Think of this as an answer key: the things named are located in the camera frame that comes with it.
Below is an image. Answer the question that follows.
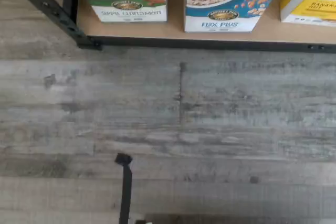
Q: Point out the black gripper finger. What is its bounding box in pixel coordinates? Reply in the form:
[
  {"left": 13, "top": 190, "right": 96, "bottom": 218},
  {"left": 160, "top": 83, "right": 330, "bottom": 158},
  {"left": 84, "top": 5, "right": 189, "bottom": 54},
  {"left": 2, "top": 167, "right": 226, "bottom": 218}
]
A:
[{"left": 114, "top": 153, "right": 133, "bottom": 224}]

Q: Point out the black metal shelf rack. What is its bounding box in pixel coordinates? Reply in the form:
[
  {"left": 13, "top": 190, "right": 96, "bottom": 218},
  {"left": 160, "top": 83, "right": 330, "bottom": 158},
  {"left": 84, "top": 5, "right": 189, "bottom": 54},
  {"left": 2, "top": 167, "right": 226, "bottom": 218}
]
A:
[{"left": 0, "top": 0, "right": 336, "bottom": 51}]

